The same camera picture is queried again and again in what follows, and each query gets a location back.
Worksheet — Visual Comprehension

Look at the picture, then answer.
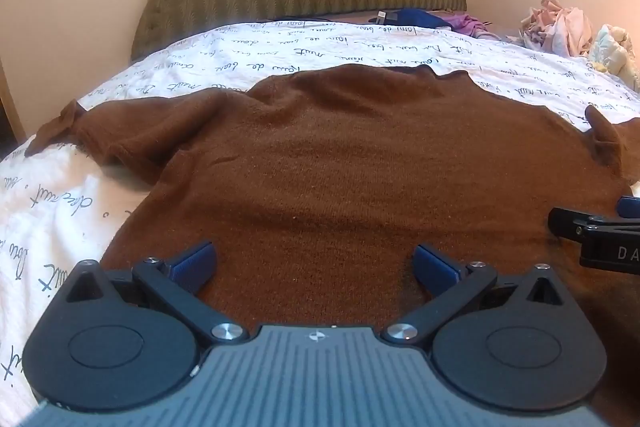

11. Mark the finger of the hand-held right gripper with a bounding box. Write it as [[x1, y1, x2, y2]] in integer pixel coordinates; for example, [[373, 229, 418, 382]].
[[548, 206, 640, 239], [616, 195, 640, 220]]

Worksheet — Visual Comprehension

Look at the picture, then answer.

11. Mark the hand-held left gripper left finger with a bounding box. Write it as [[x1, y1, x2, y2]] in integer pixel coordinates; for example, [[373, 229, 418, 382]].
[[62, 241, 250, 349]]

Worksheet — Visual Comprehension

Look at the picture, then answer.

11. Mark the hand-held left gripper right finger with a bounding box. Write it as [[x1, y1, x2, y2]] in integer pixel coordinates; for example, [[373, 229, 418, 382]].
[[381, 243, 569, 349]]

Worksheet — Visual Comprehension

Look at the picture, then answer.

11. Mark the brown knit sweater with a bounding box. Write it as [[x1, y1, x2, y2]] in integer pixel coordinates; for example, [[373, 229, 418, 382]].
[[25, 64, 640, 408]]

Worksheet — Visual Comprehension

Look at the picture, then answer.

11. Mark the pile of pink beige clothes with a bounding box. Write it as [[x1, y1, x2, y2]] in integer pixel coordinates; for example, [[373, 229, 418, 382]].
[[517, 0, 596, 58]]

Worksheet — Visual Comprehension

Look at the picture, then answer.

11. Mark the white script-printed blanket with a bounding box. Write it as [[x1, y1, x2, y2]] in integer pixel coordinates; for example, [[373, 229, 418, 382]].
[[0, 19, 640, 408]]

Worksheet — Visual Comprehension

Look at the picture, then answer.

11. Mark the pale yellow crumpled cloth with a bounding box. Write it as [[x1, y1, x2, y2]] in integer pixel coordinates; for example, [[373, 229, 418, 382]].
[[587, 24, 640, 90]]

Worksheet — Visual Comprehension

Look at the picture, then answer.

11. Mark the purple cloth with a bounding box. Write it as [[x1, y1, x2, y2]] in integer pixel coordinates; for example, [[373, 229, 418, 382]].
[[445, 13, 493, 38]]

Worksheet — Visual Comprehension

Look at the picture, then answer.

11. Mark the wooden bedside furniture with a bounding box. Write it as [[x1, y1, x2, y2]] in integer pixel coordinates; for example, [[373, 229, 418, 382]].
[[0, 57, 27, 145]]

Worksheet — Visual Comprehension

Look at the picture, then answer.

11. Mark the blue cloth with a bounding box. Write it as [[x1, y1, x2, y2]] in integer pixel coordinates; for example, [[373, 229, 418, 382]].
[[389, 8, 453, 30]]

